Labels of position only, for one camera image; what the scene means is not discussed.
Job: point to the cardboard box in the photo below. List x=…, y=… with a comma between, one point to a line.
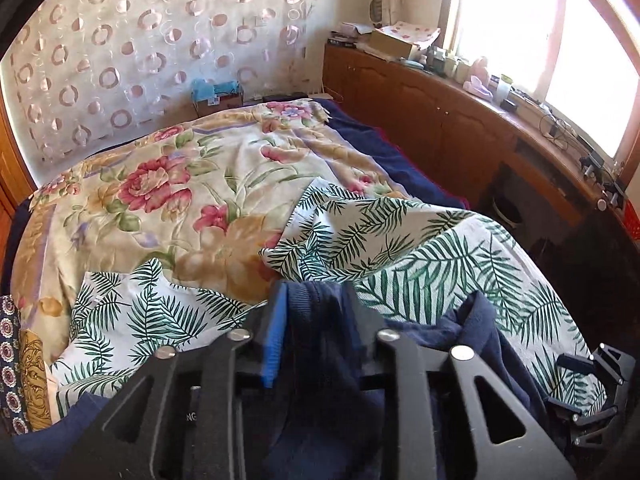
x=392, y=45

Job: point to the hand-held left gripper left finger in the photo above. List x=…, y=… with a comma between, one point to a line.
x=276, y=340

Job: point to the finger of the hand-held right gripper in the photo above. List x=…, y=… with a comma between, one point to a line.
x=600, y=362
x=585, y=422

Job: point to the window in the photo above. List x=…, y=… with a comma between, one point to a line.
x=525, y=25

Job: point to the navy blue garment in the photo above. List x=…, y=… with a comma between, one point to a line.
x=320, y=340

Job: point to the pink plush toy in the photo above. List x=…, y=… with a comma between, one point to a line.
x=479, y=77

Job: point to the green leaf-print cloth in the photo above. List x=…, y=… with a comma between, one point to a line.
x=425, y=270

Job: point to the wooden cabinet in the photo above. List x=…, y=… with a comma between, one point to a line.
x=450, y=120

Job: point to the navy blue blanket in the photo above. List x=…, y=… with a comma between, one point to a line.
x=400, y=160

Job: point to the dark bin with white rim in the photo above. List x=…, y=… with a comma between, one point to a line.
x=507, y=210

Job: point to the black small device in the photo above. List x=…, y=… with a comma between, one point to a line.
x=510, y=105

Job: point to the white and green cup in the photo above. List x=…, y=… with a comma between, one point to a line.
x=502, y=89

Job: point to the circle-patterned pillow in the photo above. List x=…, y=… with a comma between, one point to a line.
x=22, y=375

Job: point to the floral blanket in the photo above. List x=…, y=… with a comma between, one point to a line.
x=175, y=185

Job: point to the floral-print paper sheet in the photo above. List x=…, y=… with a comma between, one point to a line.
x=415, y=30

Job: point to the dark wooden chair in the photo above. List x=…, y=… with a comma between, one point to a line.
x=600, y=270

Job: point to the circle-print sheer curtain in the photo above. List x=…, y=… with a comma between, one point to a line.
x=150, y=35

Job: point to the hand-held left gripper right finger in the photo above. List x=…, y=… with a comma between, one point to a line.
x=372, y=327

